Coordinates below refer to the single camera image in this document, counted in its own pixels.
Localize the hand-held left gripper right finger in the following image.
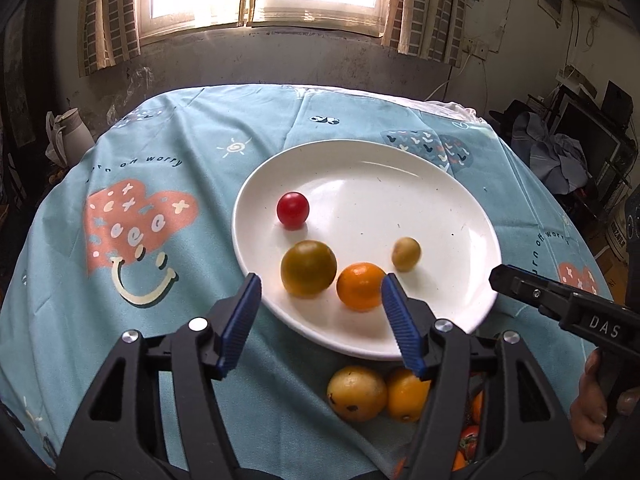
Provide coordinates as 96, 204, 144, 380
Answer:
381, 272, 586, 480

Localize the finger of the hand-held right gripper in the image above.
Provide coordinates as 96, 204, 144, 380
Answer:
489, 264, 576, 318

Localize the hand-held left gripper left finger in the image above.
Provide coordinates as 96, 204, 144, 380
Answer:
59, 273, 263, 480

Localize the large orange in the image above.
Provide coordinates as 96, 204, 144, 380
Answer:
386, 367, 432, 423

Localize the yellow-brown spotted fruit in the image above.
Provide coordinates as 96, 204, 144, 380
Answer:
326, 366, 389, 423

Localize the white oval plate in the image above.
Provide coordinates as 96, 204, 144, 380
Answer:
231, 139, 502, 361

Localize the person's right hand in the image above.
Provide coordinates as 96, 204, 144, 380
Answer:
570, 347, 606, 453

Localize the small yellow fruit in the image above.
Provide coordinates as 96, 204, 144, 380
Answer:
391, 236, 422, 273

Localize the printed light blue tablecloth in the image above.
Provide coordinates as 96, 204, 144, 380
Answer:
0, 82, 618, 480

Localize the white printed sack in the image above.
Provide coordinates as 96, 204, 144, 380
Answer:
607, 200, 640, 263

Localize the dark red cherry tomato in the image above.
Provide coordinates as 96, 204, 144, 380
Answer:
276, 191, 311, 231

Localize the blue-grey clothes pile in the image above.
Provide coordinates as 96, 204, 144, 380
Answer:
517, 110, 591, 196

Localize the black monitor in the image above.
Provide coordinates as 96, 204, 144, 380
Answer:
555, 95, 623, 196

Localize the black hat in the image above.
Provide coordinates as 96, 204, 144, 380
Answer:
489, 100, 531, 136

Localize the white undercloth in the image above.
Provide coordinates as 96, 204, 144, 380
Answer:
400, 95, 481, 122

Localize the black speaker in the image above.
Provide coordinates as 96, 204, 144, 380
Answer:
602, 80, 633, 126

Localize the white jug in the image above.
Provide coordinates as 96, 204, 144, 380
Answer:
46, 108, 96, 166

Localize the brick-pattern curtain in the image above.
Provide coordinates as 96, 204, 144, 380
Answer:
380, 0, 468, 66
77, 0, 156, 78

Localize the white cable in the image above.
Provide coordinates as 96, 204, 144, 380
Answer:
425, 52, 473, 101

